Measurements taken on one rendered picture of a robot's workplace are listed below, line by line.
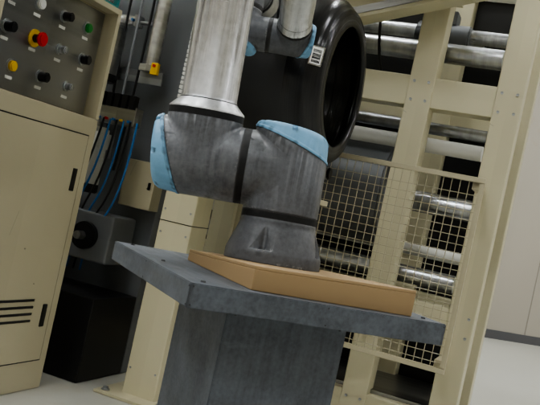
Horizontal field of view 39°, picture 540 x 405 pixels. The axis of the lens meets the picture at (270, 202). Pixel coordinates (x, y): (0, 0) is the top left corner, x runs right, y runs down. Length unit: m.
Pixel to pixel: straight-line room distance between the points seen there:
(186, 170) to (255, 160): 0.13
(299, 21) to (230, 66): 0.48
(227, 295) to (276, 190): 0.30
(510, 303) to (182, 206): 5.35
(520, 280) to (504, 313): 0.36
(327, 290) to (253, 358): 0.19
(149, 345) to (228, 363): 1.34
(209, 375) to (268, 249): 0.25
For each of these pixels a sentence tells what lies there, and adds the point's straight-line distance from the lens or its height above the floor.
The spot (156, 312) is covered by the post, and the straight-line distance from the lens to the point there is 2.70.
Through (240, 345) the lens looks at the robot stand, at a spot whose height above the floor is 0.49.
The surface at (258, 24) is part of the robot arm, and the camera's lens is 2.04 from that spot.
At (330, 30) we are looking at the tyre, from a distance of 2.43.
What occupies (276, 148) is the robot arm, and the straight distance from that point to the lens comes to 1.46.
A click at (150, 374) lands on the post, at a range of 2.72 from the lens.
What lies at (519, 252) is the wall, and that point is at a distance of 7.62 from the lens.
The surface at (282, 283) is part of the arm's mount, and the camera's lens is 1.29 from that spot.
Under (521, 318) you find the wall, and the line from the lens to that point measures 7.78.
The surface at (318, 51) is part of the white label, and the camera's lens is 2.37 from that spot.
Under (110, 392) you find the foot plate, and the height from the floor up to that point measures 0.01.
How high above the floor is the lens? 0.74
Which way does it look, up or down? level
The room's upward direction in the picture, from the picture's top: 12 degrees clockwise
